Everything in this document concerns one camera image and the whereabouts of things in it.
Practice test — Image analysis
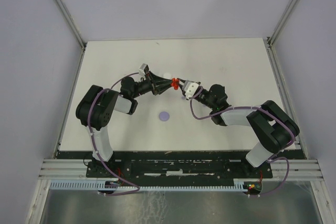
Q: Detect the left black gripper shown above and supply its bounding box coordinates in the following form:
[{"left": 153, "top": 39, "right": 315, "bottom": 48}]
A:
[{"left": 132, "top": 70, "right": 174, "bottom": 98}]

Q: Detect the orange round charging case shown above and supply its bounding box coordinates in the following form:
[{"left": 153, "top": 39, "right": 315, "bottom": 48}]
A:
[{"left": 171, "top": 78, "right": 180, "bottom": 90}]

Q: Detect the purple round charging case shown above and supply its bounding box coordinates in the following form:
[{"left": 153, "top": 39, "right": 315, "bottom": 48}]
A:
[{"left": 159, "top": 111, "right": 170, "bottom": 122}]

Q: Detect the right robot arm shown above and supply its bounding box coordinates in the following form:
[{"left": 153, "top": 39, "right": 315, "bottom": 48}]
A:
[{"left": 172, "top": 79, "right": 300, "bottom": 177}]

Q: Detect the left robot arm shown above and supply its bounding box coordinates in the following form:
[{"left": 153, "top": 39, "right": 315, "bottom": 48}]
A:
[{"left": 76, "top": 70, "right": 180, "bottom": 177}]

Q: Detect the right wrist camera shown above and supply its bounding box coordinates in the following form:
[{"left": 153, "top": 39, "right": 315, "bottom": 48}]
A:
[{"left": 182, "top": 80, "right": 203, "bottom": 100}]

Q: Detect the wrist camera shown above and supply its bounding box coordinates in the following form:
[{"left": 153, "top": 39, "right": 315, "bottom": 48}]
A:
[
  {"left": 139, "top": 63, "right": 149, "bottom": 76},
  {"left": 182, "top": 80, "right": 203, "bottom": 100}
]

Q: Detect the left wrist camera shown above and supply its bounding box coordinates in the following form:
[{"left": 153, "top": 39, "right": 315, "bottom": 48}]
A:
[{"left": 139, "top": 63, "right": 149, "bottom": 76}]

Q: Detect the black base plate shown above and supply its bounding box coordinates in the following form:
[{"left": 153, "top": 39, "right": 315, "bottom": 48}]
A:
[{"left": 86, "top": 151, "right": 274, "bottom": 183}]

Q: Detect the left aluminium frame post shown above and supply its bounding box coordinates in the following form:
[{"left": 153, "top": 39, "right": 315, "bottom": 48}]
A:
[{"left": 53, "top": 0, "right": 86, "bottom": 48}]

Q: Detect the aluminium frame post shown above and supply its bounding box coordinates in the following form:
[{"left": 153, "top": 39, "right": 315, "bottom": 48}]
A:
[
  {"left": 267, "top": 0, "right": 300, "bottom": 47},
  {"left": 53, "top": 0, "right": 86, "bottom": 48}
]

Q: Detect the white slotted cable duct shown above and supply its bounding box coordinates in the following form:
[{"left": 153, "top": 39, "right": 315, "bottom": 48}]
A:
[{"left": 49, "top": 179, "right": 249, "bottom": 190}]

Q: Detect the right aluminium frame post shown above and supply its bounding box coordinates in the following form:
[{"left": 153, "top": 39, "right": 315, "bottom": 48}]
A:
[{"left": 267, "top": 0, "right": 300, "bottom": 47}]

